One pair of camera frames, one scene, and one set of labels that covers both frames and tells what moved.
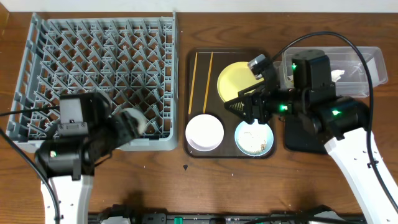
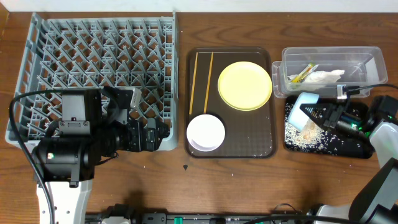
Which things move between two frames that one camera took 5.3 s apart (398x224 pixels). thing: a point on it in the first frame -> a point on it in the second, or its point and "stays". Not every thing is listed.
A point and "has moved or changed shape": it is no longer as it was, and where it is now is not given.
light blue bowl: (254, 139) has moved or changed shape
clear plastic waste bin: (347, 68) stays
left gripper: (127, 129) -> (150, 142)
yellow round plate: (234, 77) stays
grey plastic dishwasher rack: (130, 56) stays
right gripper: (259, 100) -> (329, 110)
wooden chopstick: (208, 82) stays
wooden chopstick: (193, 82) stays
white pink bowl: (204, 132) stays
